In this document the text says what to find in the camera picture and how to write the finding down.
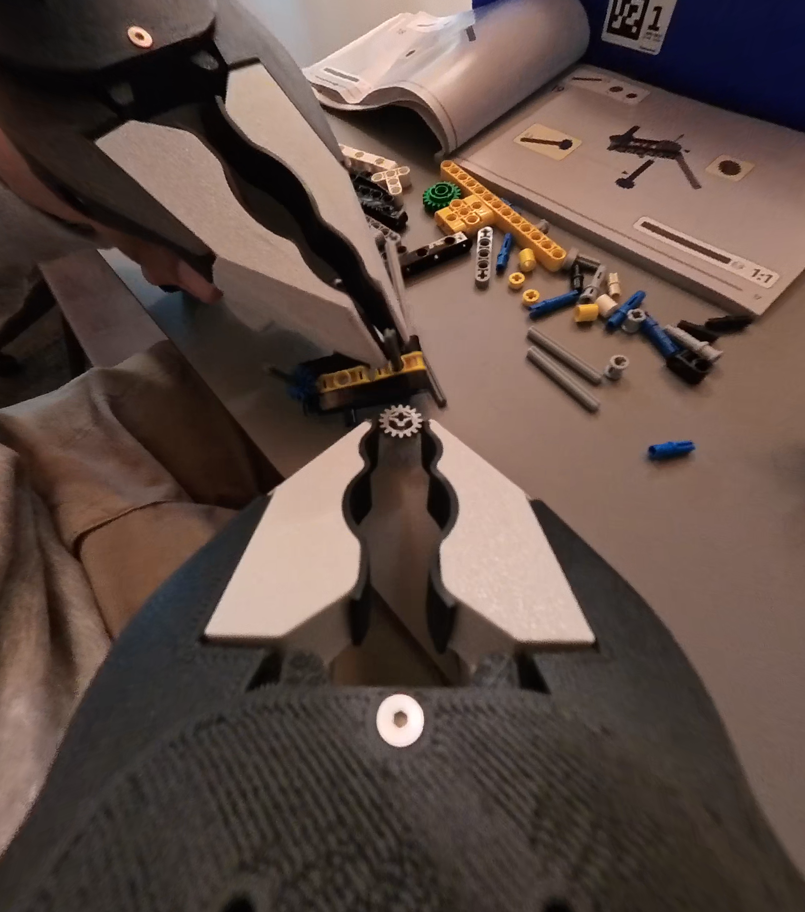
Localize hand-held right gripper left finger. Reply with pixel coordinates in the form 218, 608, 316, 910
204, 420, 378, 672

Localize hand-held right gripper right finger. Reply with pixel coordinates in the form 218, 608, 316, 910
425, 419, 597, 674

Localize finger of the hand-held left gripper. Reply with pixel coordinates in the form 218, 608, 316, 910
217, 60, 414, 350
96, 120, 393, 366

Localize small grey lego gear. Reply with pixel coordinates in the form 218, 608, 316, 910
379, 405, 423, 440

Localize black yellow lego assembly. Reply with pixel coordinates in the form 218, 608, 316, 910
270, 238, 450, 428

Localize long white lego beam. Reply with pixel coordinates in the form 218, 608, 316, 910
340, 144, 393, 172

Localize yellow lego block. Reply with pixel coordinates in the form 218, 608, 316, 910
434, 196, 510, 232

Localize grey lego axle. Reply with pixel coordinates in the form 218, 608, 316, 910
527, 328, 603, 386
525, 348, 599, 414

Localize long yellow lego beam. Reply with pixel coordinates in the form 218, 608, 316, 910
440, 160, 567, 272

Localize pile of small lego pins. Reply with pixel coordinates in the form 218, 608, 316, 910
495, 231, 756, 386

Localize lego instruction booklet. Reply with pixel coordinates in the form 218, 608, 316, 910
303, 0, 805, 318

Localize person's left hand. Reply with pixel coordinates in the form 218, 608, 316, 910
114, 231, 225, 304

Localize pile of grey black beams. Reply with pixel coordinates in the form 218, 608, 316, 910
349, 171, 407, 247

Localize tan trousers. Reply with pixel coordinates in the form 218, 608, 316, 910
0, 342, 284, 642

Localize blue plastic bin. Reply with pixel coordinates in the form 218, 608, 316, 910
581, 0, 805, 140

